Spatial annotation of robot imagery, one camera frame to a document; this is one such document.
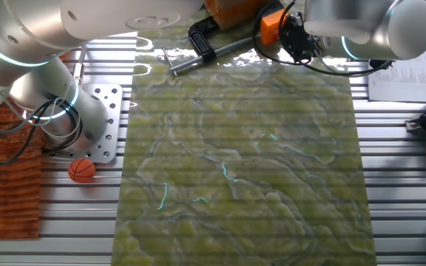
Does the grey hose metal connector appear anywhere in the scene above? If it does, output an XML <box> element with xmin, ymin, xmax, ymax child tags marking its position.
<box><xmin>72</xmin><ymin>47</ymin><xmax>87</xmax><ymax>86</ymax></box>

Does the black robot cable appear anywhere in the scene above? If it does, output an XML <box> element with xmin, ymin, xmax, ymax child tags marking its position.
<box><xmin>0</xmin><ymin>0</ymin><xmax>393</xmax><ymax>166</ymax></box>

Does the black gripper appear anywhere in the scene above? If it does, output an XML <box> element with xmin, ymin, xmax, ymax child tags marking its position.
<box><xmin>279</xmin><ymin>13</ymin><xmax>324</xmax><ymax>64</ymax></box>

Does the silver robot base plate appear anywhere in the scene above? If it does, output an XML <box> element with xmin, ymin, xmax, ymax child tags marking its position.
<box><xmin>44</xmin><ymin>83</ymin><xmax>124</xmax><ymax>164</ymax></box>

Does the printed white paper sheet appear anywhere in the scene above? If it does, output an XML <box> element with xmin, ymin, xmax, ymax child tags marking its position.
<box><xmin>368</xmin><ymin>47</ymin><xmax>426</xmax><ymax>103</ymax></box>

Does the small orange basketball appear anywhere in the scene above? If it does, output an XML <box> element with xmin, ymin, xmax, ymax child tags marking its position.
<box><xmin>67</xmin><ymin>158</ymin><xmax>97</xmax><ymax>184</ymax></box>

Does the orange box with red button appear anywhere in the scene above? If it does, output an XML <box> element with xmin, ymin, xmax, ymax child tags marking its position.
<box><xmin>260</xmin><ymin>9</ymin><xmax>290</xmax><ymax>46</ymax></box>

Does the black cable clip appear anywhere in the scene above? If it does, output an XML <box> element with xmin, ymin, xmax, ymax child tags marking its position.
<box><xmin>368</xmin><ymin>58</ymin><xmax>393</xmax><ymax>70</ymax></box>

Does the black C-clamp silver screw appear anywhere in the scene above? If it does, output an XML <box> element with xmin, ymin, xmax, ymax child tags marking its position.
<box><xmin>160</xmin><ymin>16</ymin><xmax>255</xmax><ymax>78</ymax></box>

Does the green marble pattern mat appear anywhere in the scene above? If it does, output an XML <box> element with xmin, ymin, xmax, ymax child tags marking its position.
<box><xmin>111</xmin><ymin>0</ymin><xmax>379</xmax><ymax>266</ymax></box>

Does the orange wooden block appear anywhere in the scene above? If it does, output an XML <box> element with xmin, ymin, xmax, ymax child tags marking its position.
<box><xmin>204</xmin><ymin>0</ymin><xmax>275</xmax><ymax>30</ymax></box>

